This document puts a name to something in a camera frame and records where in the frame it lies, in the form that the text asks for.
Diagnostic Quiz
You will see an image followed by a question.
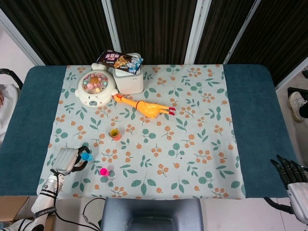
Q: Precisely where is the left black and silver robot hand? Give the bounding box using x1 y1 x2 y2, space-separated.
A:
51 145 91 176

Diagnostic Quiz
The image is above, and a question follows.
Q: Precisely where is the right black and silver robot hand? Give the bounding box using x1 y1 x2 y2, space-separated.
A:
264 154 308 224

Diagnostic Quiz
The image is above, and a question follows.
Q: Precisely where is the orange plastic cup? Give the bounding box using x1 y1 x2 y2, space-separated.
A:
109 128 121 141

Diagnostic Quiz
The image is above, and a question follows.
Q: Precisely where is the brown cardboard box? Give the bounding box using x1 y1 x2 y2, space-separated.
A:
0 196 56 231

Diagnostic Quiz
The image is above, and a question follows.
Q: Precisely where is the white seal fishing toy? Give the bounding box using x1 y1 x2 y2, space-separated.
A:
74 63 119 108

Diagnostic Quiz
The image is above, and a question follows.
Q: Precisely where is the person in white clothes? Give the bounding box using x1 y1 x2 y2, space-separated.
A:
0 84 21 145

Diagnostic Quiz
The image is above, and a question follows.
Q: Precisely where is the teal blue table cover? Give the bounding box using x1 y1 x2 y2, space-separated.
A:
0 64 299 199

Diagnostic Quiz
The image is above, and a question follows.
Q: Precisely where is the white sneaker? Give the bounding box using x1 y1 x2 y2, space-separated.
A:
288 92 308 122

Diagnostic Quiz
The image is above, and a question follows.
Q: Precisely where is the black chair armrest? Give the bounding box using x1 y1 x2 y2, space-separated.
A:
0 68 24 90

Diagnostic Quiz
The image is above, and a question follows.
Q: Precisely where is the yellow rubber chicken toy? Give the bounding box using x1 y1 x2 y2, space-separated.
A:
112 94 176 118

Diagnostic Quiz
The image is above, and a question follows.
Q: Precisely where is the white square desktop bin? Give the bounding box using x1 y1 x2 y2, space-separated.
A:
113 51 145 95

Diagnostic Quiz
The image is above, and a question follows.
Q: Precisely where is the floral leaf print tablecloth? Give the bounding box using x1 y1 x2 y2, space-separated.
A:
36 64 246 200

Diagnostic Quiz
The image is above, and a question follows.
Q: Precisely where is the dark purple snack bag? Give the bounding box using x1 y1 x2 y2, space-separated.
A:
97 50 144 75

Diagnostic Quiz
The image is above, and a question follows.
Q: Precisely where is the black partition screen panel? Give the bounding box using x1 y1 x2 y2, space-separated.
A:
102 0 211 65
0 0 121 66
223 0 308 90
185 0 262 65

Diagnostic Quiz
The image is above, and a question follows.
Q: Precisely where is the black cable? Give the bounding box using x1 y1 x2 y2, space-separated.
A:
55 197 106 231

